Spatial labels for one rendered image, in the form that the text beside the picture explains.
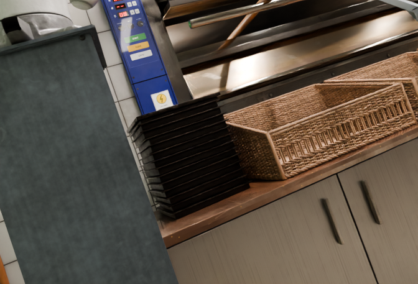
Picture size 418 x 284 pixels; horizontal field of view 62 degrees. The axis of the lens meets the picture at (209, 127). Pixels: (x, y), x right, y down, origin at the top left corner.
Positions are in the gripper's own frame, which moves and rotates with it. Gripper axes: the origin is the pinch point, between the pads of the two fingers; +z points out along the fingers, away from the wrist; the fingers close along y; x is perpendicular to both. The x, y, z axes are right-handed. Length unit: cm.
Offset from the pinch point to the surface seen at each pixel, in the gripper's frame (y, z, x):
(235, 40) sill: 7.9, 34.7, -2.9
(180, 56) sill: 22.7, 12.2, -9.3
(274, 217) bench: 84, 28, 49
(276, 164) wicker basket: 68, 30, 43
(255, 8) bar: 13.6, 20.5, 31.9
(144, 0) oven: 2.3, -7.8, -13.6
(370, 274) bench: 95, 60, 56
